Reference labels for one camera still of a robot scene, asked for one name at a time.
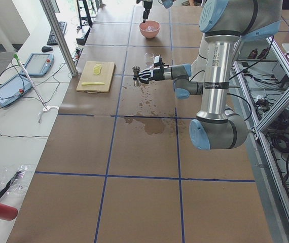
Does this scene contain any pink bowl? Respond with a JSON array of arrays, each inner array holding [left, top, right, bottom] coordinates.
[[139, 20, 160, 39]]

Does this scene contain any blue teach pendant near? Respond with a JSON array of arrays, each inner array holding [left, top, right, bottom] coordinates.
[[0, 74, 32, 107]]

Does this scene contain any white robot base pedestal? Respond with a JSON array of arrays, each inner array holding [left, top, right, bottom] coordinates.
[[191, 35, 208, 83]]

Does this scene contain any steel jigger measuring cup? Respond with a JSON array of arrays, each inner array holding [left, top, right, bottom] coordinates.
[[132, 66, 140, 87]]

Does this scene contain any clear wine glass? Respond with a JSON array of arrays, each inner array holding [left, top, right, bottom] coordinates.
[[144, 53, 155, 68]]

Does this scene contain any aluminium frame post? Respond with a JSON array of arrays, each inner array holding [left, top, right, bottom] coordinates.
[[40, 0, 78, 77]]

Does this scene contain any black keyboard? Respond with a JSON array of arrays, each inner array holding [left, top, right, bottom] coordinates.
[[46, 21, 68, 46]]

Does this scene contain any blue teach pendant far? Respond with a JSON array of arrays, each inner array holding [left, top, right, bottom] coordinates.
[[23, 53, 54, 77]]

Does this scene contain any bamboo cutting board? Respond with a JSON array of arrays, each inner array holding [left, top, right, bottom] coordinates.
[[76, 61, 115, 93]]

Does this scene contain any green clip stick stand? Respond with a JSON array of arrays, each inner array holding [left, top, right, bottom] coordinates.
[[14, 54, 59, 124]]

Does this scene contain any black computer mouse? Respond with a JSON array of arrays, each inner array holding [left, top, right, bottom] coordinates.
[[41, 46, 53, 53]]

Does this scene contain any yellow plastic knife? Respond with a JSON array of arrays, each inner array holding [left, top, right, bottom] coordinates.
[[81, 82, 105, 86]]

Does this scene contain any blue teach pendant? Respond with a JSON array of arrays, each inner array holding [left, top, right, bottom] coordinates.
[[23, 53, 54, 77], [0, 74, 32, 107]]

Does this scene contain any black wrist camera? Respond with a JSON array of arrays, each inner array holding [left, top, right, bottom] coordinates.
[[154, 55, 164, 68]]

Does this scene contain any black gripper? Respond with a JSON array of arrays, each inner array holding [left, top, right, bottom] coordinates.
[[136, 0, 153, 21], [137, 67, 172, 84]]

